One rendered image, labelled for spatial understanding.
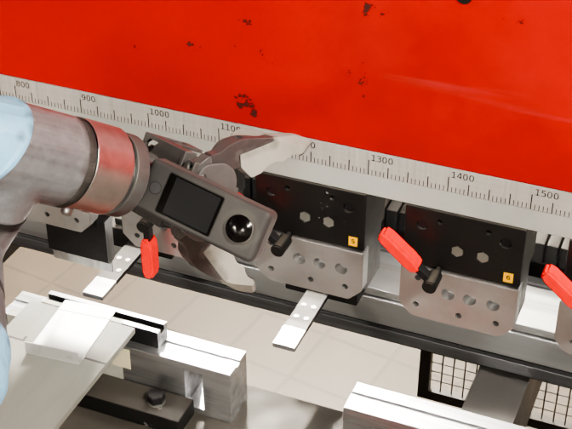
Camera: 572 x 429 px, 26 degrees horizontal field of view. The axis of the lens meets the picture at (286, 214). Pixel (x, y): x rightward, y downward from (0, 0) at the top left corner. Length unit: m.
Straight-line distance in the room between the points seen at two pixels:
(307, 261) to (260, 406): 0.37
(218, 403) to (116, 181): 0.90
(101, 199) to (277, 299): 1.07
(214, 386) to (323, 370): 1.47
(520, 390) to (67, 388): 0.69
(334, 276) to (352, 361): 1.73
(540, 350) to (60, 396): 0.72
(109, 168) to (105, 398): 0.93
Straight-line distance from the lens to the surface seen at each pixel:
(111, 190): 1.00
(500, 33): 1.38
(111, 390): 1.91
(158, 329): 1.86
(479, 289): 1.55
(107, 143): 1.00
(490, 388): 1.96
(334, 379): 3.27
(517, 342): 1.93
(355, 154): 1.50
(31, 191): 0.97
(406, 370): 3.31
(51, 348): 1.82
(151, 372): 1.89
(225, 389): 1.84
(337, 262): 1.59
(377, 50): 1.43
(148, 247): 1.67
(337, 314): 2.02
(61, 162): 0.97
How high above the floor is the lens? 2.17
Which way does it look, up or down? 34 degrees down
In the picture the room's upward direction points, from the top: straight up
